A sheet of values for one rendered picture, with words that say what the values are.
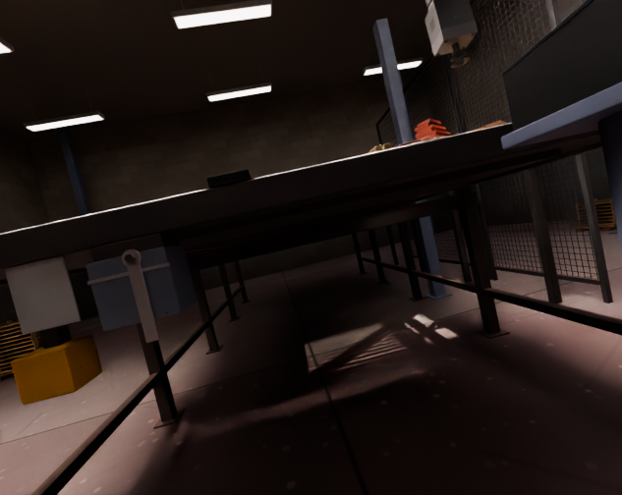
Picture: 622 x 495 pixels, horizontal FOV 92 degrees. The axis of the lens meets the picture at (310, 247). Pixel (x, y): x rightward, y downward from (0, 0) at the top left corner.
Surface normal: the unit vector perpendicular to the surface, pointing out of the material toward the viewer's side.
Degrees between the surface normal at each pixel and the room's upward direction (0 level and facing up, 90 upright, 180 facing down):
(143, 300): 90
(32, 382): 90
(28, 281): 90
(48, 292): 90
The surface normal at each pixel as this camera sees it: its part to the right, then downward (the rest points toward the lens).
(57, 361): 0.07, 0.03
